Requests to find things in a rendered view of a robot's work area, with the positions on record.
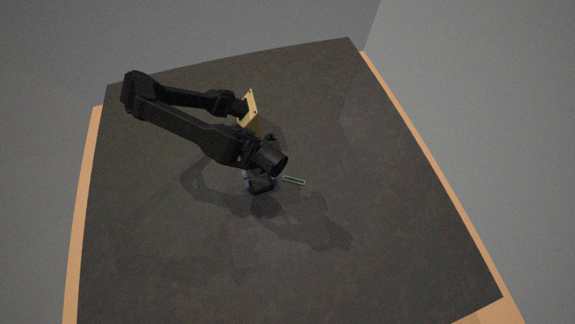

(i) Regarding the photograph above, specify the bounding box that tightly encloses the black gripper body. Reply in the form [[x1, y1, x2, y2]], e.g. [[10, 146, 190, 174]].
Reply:
[[247, 164, 274, 196]]

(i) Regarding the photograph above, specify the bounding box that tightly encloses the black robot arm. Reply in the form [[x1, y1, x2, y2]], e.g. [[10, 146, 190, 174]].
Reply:
[[119, 70, 288, 178]]

